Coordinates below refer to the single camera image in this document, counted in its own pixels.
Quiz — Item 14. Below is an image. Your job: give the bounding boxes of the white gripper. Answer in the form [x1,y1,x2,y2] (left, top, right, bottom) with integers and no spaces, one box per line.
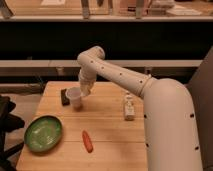
[79,75,95,96]

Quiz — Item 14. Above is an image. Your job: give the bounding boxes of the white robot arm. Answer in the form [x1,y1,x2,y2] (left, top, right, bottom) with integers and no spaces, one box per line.
[77,46,203,171]

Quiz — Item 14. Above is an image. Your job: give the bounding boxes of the dark sponge block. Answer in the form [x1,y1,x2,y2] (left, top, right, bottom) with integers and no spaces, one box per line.
[61,89,70,106]

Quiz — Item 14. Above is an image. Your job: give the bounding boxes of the white bottle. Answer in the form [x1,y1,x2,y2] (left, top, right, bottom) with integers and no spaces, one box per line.
[123,92,135,121]

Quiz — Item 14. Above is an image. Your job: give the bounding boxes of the orange carrot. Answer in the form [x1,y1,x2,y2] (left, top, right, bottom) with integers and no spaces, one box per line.
[82,131,93,153]

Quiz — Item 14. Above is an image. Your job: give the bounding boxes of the green plate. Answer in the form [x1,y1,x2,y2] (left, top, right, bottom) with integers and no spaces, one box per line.
[24,115,63,153]

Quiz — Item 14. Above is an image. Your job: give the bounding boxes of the black chair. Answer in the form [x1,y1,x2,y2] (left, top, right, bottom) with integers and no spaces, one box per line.
[0,95,25,171]

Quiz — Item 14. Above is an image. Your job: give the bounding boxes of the wooden shelf rail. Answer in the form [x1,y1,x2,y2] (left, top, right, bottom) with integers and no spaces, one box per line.
[0,60,202,68]

